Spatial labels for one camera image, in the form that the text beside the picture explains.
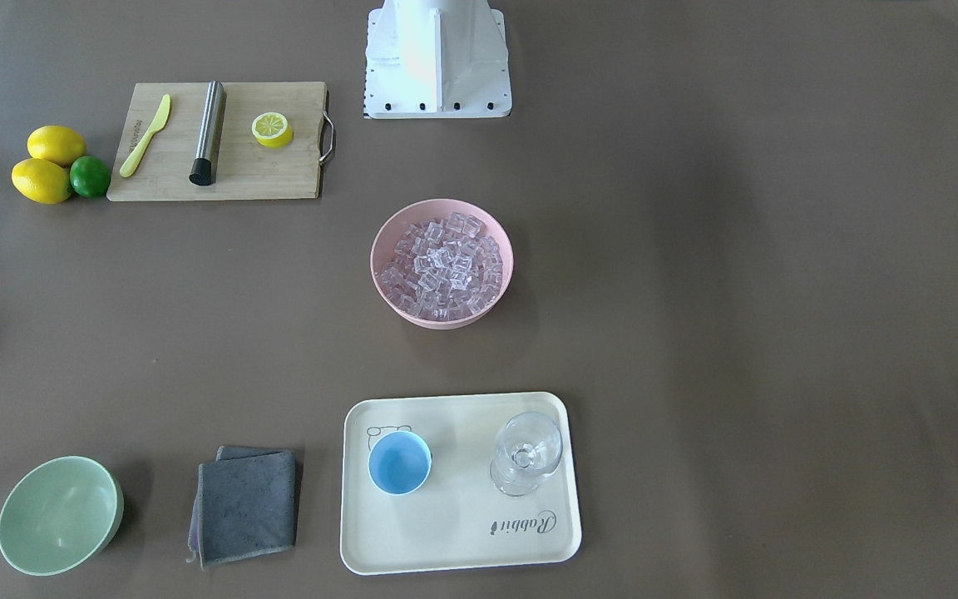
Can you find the grey folded cloth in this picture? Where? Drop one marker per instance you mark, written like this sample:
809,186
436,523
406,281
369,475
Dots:
245,506

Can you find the pink bowl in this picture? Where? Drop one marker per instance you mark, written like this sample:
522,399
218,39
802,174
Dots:
436,209

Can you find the steel muddler black tip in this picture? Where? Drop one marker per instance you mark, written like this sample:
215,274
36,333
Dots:
204,166

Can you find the clear ice cubes pile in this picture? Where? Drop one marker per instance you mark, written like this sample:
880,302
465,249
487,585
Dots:
443,270

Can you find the yellow plastic knife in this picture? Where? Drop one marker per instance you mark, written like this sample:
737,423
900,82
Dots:
157,124

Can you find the yellow lemon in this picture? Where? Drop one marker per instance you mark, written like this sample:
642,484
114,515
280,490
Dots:
42,181
60,145

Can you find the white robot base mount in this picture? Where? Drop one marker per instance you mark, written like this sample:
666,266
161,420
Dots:
436,60

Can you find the light green bowl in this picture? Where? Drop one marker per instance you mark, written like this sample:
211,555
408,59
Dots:
60,515

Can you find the light blue cup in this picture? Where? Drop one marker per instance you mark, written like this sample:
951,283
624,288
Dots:
399,463

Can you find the clear wine glass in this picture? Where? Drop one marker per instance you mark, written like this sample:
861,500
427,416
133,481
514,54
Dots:
527,451

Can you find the cream serving tray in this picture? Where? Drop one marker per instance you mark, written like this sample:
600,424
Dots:
457,518

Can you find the green lime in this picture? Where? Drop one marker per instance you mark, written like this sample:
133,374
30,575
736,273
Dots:
90,177

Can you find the upper yellow lemon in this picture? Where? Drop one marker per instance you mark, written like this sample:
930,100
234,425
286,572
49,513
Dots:
60,145

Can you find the bamboo cutting board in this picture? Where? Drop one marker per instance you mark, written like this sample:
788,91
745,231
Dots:
245,170

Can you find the lower yellow lemon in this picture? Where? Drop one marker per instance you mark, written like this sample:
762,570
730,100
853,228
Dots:
42,181

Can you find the half lemon slice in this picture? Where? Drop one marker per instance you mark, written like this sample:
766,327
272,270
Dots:
272,130

